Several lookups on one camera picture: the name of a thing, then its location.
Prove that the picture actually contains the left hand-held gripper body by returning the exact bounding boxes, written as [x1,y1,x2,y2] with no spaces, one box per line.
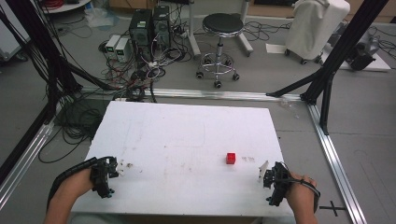
[90,156,120,199]

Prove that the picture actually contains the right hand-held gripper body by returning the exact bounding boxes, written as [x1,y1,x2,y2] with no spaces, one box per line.
[262,161,294,207]

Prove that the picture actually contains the person's left hand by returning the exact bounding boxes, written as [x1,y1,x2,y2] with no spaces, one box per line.
[62,168,95,201]

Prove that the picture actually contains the person's right hand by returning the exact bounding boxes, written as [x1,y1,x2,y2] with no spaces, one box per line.
[285,172,319,214]

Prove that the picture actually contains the white bench power supply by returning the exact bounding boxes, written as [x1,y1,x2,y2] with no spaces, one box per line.
[105,34,121,61]
[114,37,131,63]

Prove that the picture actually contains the white paper sheet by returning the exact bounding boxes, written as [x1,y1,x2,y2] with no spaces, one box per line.
[264,42,290,55]

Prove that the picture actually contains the large black computer tower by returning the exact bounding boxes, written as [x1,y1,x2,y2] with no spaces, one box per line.
[128,8,154,63]

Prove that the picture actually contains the small black computer tower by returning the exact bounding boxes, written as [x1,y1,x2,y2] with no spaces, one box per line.
[151,5,172,49]

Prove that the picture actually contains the black round stool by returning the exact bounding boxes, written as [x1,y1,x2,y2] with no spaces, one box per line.
[195,12,246,90]

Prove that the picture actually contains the white covered machine on wheels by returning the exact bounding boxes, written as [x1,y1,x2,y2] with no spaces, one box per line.
[284,0,352,65]

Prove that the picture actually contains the black and grey machine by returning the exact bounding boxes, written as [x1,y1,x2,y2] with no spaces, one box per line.
[327,21,381,72]

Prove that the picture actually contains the clear plastic bag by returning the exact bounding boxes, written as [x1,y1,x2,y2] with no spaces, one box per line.
[83,7,120,29]

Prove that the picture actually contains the white flat floor board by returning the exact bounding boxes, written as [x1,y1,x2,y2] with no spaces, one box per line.
[320,48,392,73]

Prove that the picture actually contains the white round table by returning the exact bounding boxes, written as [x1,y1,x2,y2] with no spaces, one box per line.
[39,0,93,15]

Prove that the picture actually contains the aluminium floor rail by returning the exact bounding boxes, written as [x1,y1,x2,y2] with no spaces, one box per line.
[0,105,62,210]
[81,87,303,103]
[307,104,369,224]

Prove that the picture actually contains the tangle of floor cables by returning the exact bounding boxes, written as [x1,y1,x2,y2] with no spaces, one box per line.
[37,6,194,164]

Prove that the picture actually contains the black cables behind stool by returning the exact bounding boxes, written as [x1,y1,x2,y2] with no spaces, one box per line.
[242,20,293,43]

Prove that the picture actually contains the black metal frame post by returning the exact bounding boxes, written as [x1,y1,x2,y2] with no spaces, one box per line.
[266,0,390,136]
[0,0,82,185]

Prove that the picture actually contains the white desk leg frame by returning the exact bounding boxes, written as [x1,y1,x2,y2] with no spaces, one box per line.
[186,0,255,60]

